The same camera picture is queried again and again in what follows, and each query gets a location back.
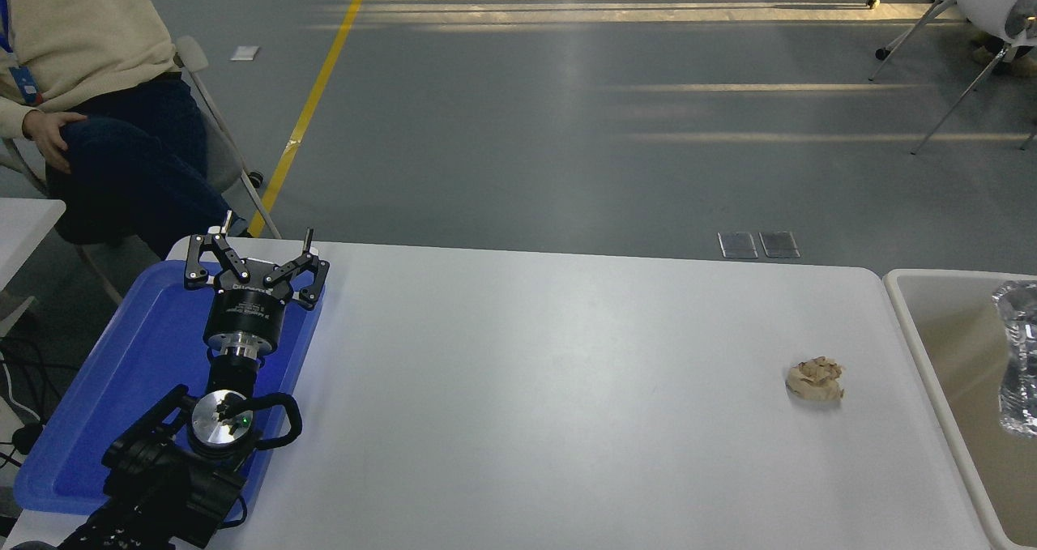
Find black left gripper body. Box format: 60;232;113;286
203;257;292;342

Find person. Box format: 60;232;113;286
0;0;232;261

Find blue plastic tray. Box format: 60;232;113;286
12;258;325;527

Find blue lanyard badge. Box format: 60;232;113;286
0;0;43;104

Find black floor cable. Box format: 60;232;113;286
0;335;49;421

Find small white side table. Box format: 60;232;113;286
0;198;66;336

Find crumpled tan paper ball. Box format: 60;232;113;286
784;356;846;402

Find grey folding chair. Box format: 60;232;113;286
0;35;283;306

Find person's right hand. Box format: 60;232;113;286
22;110;88;173

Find silver foil tray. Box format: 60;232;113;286
992;281;1037;440

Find large pale bin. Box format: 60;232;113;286
883;268;1037;550

